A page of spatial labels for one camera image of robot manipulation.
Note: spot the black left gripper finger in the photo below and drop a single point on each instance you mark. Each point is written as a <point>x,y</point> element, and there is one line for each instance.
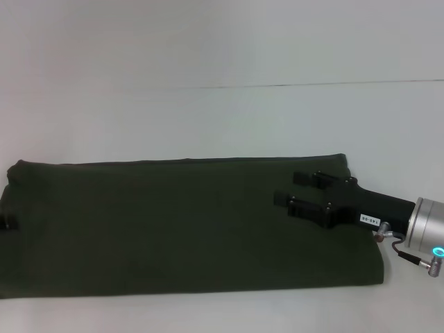
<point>8,222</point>

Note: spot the dark green FREE! t-shirt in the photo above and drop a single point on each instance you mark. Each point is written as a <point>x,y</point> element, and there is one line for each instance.
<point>173,225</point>

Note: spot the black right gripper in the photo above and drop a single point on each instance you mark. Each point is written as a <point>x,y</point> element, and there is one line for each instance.
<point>367,208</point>

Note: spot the silver elbow connector right wrist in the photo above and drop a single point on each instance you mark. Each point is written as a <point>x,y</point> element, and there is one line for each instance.
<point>381,233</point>

